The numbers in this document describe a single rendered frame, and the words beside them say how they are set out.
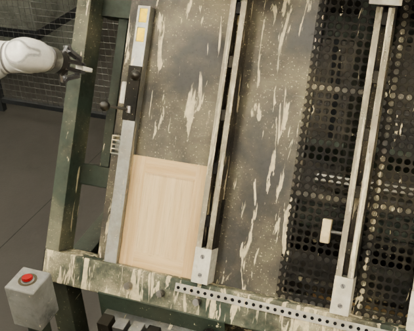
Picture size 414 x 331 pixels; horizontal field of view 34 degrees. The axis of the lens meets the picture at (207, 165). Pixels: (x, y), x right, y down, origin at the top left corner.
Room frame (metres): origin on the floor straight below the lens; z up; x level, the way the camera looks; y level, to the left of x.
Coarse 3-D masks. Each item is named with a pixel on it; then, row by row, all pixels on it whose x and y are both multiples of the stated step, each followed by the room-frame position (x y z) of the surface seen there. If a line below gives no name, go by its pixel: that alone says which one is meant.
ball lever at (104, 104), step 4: (104, 100) 2.18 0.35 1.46; (100, 104) 2.17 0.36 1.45; (104, 104) 2.16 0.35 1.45; (108, 104) 2.17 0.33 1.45; (104, 108) 2.16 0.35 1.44; (108, 108) 2.17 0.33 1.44; (116, 108) 2.20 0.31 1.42; (120, 108) 2.21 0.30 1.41; (124, 108) 2.21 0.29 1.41; (128, 108) 2.22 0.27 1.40; (128, 112) 2.22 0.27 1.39
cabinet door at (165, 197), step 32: (160, 160) 2.12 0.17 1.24; (128, 192) 2.10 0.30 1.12; (160, 192) 2.06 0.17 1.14; (192, 192) 2.03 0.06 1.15; (128, 224) 2.04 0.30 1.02; (160, 224) 2.00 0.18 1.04; (192, 224) 1.96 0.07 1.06; (128, 256) 1.98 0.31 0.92; (160, 256) 1.94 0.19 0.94; (192, 256) 1.91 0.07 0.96
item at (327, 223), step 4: (324, 220) 1.82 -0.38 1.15; (328, 220) 1.81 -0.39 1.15; (332, 220) 1.82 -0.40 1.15; (324, 224) 1.81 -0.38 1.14; (328, 224) 1.81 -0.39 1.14; (332, 224) 1.82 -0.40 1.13; (324, 228) 1.80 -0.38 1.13; (328, 228) 1.80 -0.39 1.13; (324, 232) 1.80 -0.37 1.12; (328, 232) 1.79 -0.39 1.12; (320, 236) 1.79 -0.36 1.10; (324, 236) 1.79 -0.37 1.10; (328, 236) 1.78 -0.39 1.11; (320, 240) 1.79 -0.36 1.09; (324, 240) 1.78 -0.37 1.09; (328, 240) 1.78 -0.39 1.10
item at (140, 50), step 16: (144, 48) 2.34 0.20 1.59; (144, 64) 2.32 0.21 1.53; (144, 80) 2.31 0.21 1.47; (128, 128) 2.20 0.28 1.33; (128, 144) 2.17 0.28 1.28; (128, 160) 2.14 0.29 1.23; (128, 176) 2.12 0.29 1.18; (112, 208) 2.07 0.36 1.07; (112, 224) 2.04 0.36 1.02; (112, 240) 2.01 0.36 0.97; (112, 256) 1.98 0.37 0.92
